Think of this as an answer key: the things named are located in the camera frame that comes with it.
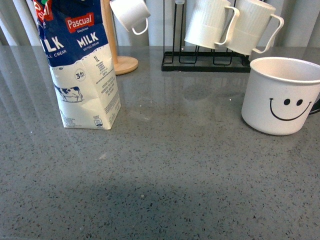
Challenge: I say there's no blue white milk carton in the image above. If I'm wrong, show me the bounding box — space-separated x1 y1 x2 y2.
33 0 121 130

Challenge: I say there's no cream ribbed cup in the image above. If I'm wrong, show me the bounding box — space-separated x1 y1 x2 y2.
223 0 285 56
184 0 240 50

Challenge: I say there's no white pleated curtain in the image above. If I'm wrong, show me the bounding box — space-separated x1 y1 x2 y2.
0 0 320 48

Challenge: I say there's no wooden mug tree stand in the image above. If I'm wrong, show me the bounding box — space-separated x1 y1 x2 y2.
100 0 139 76

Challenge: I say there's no cream ribbed cup right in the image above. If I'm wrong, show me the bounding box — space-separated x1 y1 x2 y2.
223 0 285 56

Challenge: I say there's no small white hanging mug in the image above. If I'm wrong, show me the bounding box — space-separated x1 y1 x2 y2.
109 0 151 36

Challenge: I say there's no black wire cup rack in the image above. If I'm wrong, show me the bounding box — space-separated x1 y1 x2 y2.
161 0 250 73

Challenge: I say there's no cream ribbed cup left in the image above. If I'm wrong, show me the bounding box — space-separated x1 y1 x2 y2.
184 0 240 50

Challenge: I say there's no white smiley face mug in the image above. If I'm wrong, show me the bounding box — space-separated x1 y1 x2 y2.
241 57 320 136

